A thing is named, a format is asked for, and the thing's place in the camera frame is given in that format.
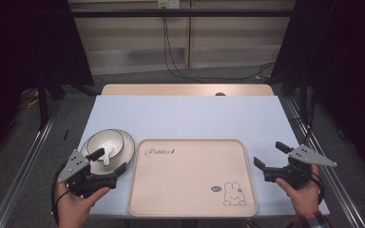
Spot yellow cable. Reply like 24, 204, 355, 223
26, 97, 40, 110

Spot black cables on floor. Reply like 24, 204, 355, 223
162, 15, 276, 83

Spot black metal stand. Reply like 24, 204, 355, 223
298, 67, 309, 119
37, 75, 50, 130

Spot white wall socket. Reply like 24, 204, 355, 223
157, 0, 182, 10

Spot person's right hand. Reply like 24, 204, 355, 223
275, 163, 322, 218

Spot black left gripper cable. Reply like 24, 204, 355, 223
50, 161, 71, 226

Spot white bowl with dark rim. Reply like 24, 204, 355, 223
86, 129, 125, 162

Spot black curtain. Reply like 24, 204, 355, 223
0, 0, 95, 167
271, 0, 365, 182

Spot beige tray with rabbit print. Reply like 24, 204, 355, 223
126, 138, 259, 219

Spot person's left hand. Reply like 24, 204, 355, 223
56, 182, 111, 228

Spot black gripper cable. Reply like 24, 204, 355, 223
50, 161, 71, 226
309, 172, 326, 206

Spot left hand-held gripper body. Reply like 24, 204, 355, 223
57, 149, 119, 199

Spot white ceramic spoon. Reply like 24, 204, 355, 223
102, 140, 115, 167

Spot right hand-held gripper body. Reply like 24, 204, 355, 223
263, 143, 338, 190

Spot wooden table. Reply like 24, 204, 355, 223
101, 83, 276, 97

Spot metal floor rail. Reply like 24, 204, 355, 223
285, 97, 365, 228
0, 100, 62, 228

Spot black horizontal bar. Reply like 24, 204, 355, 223
70, 9, 297, 19

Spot white table mat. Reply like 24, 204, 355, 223
76, 94, 331, 219

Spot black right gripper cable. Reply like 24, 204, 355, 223
309, 172, 326, 206

